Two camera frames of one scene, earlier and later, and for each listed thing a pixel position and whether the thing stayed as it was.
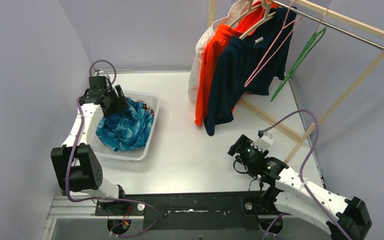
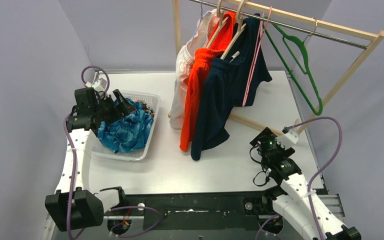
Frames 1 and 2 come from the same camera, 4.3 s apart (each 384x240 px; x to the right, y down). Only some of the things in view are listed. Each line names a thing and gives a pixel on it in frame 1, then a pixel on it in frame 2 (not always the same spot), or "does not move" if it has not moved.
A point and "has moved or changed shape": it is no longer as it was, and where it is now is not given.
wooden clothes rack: x=376 y=30 to x=360 y=36
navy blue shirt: x=248 y=64 has moved or changed shape
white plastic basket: x=137 y=154 does not move
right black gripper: x=233 y=151 to x=255 y=142
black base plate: x=195 y=211 does not move
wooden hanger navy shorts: x=265 y=4 to x=240 y=25
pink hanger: x=253 y=78 to x=262 y=30
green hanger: x=313 y=42 to x=288 y=67
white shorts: x=226 y=19 to x=184 y=59
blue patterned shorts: x=127 y=130 does not move
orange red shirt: x=248 y=25 to x=196 y=75
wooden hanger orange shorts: x=264 y=4 to x=221 y=23
